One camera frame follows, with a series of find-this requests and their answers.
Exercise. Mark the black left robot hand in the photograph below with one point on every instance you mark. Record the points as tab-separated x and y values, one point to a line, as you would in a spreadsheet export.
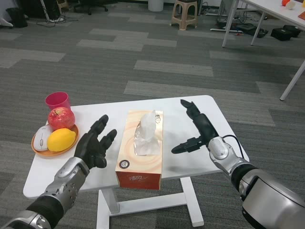
91	148

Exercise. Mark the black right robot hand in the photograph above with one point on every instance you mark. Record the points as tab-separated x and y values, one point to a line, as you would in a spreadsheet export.
205	126

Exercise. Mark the orange swirl tissue box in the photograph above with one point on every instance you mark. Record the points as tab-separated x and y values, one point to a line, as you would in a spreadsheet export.
138	176

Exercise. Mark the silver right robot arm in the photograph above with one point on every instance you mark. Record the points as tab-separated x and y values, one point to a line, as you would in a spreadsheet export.
221	152

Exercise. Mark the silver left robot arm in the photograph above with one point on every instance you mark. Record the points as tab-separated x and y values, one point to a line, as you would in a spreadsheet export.
64	186

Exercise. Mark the yellow lemon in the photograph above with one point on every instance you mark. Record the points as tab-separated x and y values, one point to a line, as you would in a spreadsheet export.
60	140

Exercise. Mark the red apple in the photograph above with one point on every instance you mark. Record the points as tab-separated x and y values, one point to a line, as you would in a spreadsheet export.
61	118

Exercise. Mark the orange round plate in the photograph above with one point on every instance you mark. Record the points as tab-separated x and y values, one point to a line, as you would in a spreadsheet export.
44	153

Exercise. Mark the white computer mouse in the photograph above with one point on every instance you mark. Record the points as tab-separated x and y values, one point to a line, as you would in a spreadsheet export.
41	138

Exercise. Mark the pink plastic cup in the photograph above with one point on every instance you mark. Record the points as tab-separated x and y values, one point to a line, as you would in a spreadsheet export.
57	100

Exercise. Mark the white slanted desk leg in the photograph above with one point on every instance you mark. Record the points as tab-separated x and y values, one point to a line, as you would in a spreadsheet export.
293	80

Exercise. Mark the beige plastic stool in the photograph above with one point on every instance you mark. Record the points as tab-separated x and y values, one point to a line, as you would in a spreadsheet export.
184	23

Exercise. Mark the black equipment case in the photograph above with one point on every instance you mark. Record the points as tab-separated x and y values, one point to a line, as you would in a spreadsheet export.
247	28

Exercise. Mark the black flat bag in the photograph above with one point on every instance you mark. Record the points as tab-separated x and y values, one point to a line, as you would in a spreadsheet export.
280	34

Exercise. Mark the black padded bag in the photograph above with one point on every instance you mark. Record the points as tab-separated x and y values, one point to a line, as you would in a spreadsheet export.
292	30

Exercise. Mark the white waste bin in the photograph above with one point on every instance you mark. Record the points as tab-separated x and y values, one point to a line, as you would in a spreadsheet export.
155	4

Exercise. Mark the white power strip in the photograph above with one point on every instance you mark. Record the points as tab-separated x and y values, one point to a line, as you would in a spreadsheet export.
56	20

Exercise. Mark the large white desk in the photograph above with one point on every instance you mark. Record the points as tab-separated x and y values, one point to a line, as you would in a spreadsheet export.
274	9

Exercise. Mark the black office chair base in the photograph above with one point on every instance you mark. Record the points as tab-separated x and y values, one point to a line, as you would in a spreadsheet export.
90	8

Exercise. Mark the small wooden stool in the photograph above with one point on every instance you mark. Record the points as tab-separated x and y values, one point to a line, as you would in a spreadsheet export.
63	3

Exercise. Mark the orange flat object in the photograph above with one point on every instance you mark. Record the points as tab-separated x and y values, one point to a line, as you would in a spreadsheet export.
301	15

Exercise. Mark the cream bowl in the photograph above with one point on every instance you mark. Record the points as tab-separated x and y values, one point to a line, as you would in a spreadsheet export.
290	4

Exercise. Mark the black waste bin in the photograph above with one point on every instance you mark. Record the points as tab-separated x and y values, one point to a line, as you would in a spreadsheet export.
17	17

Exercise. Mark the white curved floor object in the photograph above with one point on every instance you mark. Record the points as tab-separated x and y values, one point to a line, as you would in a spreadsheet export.
5	22

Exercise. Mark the white table base frame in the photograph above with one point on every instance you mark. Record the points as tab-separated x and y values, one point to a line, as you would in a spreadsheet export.
143	204

